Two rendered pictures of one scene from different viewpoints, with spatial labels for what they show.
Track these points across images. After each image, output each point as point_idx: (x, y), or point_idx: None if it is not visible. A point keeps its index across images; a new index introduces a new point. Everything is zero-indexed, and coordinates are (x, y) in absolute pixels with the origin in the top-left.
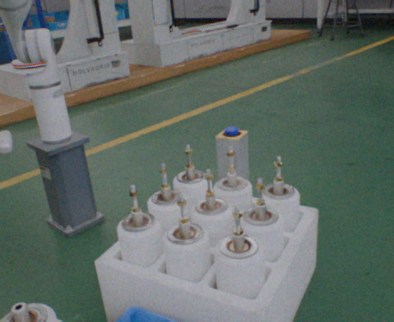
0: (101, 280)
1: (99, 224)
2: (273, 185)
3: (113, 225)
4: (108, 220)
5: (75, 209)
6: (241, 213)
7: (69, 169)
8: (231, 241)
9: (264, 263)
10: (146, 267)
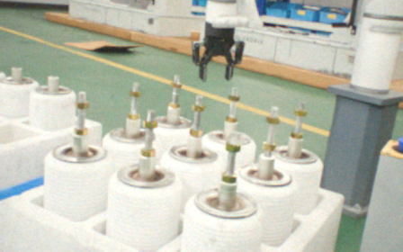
0: None
1: (344, 215)
2: (247, 201)
3: (342, 225)
4: (356, 221)
5: (331, 175)
6: (76, 103)
7: (344, 123)
8: (93, 150)
9: (92, 218)
10: None
